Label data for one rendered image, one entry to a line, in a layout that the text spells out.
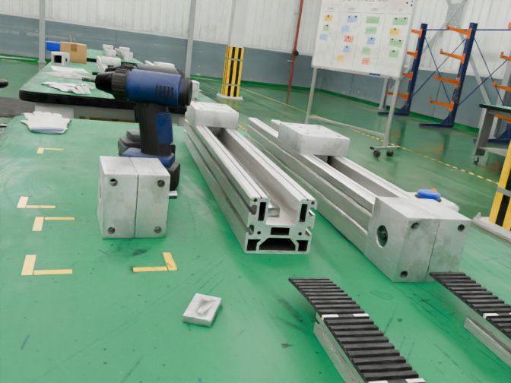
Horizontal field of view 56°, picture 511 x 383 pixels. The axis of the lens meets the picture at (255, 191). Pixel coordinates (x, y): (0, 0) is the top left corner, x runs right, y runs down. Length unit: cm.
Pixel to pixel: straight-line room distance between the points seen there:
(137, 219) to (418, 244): 39
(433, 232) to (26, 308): 50
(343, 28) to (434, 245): 619
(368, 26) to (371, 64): 49
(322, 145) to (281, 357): 62
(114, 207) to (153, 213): 5
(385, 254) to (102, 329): 40
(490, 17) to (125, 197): 1126
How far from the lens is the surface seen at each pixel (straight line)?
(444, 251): 72
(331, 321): 49
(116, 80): 91
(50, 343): 50
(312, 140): 102
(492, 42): 1152
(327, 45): 696
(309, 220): 71
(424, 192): 92
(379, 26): 644
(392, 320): 60
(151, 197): 70
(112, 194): 69
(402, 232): 67
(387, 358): 46
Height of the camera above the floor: 106
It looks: 16 degrees down
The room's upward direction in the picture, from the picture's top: 8 degrees clockwise
